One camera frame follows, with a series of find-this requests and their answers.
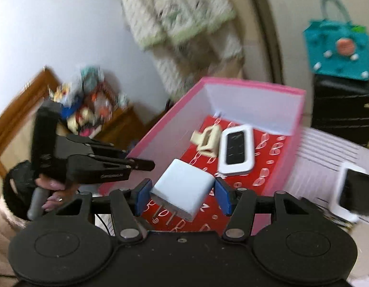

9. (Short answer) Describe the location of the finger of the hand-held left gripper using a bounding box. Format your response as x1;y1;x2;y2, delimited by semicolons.
95;155;155;171
83;138;129;160

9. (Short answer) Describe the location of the white striped bedsheet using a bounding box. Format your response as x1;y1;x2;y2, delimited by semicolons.
287;128;369;207

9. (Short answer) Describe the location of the pink cardboard box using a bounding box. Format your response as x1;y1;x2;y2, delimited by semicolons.
98;77;307;234

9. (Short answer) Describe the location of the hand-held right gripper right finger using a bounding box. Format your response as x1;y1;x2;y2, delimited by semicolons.
214;177;318;243

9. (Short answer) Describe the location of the wooden nightstand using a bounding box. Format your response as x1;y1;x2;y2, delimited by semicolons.
92;105;144;154

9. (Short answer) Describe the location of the red patterned paper bag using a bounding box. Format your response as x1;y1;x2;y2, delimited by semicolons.
139;114;288;234

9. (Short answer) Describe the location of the white framed black screen device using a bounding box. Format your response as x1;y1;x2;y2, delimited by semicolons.
330;161;369;223

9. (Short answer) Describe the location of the teal tote bag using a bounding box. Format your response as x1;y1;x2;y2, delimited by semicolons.
302;0;369;81

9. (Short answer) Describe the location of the person's left hand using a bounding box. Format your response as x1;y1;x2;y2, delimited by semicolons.
35;177;81;213

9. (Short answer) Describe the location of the black suitcase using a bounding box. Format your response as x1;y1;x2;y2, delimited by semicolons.
311;75;369;148

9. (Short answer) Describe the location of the white charger plug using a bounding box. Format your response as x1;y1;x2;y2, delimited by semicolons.
150;158;215;222

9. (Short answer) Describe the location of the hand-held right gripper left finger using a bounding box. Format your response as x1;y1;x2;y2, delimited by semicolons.
54;178;152;243

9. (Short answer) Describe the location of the cream green knitted sweater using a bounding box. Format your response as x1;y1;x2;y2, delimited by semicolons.
111;0;245;96

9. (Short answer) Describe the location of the wooden headboard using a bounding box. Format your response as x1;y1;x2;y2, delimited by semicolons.
0;66;64;169

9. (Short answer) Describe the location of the white pocket router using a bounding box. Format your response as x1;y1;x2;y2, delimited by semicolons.
217;125;256;176

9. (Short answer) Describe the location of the beige wardrobe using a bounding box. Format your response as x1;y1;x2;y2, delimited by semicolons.
259;0;369;117

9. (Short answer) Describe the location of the beige hair claw clip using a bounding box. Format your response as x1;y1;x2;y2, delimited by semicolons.
190;125;223;157

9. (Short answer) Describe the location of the dark door frame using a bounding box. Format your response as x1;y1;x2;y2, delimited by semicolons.
252;0;286;85

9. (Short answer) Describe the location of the beige fleece clothing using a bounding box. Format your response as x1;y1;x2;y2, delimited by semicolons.
0;205;34;287

